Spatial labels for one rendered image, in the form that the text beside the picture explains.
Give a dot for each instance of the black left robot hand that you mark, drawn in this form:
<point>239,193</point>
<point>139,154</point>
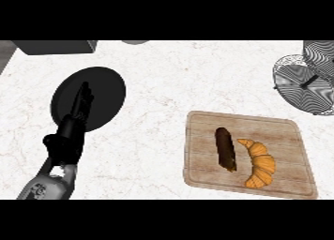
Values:
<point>71,131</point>

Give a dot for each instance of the grey round object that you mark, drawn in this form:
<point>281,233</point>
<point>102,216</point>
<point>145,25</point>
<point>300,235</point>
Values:
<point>134,42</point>

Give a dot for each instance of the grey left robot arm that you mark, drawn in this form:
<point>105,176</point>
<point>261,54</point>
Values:
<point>46,186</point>

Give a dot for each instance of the dark grey round plate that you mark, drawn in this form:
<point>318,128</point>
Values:
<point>103,93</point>

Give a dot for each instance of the dark grey box appliance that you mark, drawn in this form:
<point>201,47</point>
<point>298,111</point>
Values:
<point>58,47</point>

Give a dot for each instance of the wooden cutting board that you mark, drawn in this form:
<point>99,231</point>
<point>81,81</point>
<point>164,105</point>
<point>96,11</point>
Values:
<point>275,131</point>

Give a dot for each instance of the golden croissant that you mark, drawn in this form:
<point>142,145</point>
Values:
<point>261,162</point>

